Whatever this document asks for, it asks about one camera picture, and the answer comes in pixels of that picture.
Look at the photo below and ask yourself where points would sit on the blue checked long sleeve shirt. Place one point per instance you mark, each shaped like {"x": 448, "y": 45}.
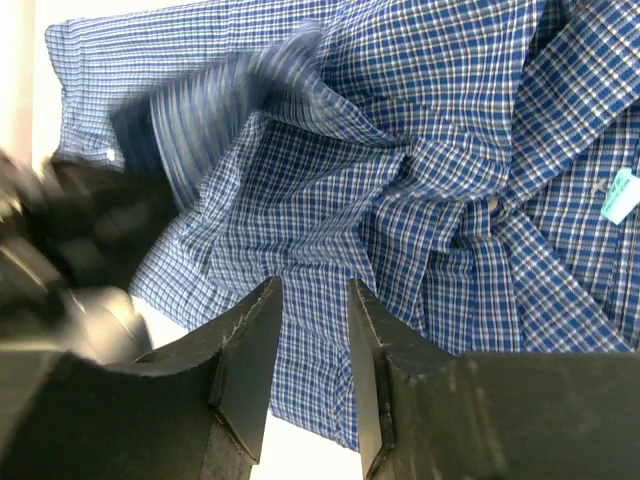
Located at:
{"x": 453, "y": 155}

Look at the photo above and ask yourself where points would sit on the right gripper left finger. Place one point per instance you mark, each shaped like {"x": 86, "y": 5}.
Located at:
{"x": 193, "y": 409}

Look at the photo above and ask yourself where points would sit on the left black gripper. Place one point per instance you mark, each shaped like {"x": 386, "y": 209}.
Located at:
{"x": 72, "y": 238}

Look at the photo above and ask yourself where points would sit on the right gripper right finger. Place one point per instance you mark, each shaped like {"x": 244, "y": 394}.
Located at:
{"x": 425, "y": 414}

